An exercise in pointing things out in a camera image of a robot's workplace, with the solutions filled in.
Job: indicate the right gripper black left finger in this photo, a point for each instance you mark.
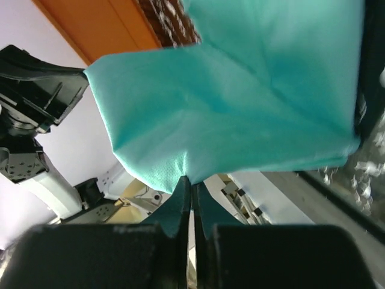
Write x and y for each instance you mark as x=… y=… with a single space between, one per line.
x=150 y=254

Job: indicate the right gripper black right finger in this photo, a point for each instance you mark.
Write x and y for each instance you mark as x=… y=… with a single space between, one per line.
x=234 y=255

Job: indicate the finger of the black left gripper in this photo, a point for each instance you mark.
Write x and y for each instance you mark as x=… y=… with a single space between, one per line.
x=37 y=92

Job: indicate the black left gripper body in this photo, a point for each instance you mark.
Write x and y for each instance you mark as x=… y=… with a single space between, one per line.
x=23 y=119

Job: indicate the teal t shirt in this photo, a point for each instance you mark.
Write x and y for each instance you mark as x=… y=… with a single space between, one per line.
x=272 y=86

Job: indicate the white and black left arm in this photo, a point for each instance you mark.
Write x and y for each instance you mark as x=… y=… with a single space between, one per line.
x=25 y=163

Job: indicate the orange plastic laundry basket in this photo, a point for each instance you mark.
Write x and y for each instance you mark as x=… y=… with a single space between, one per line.
x=97 y=28

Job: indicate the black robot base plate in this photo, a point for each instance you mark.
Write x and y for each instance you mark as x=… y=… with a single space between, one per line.
x=326 y=191

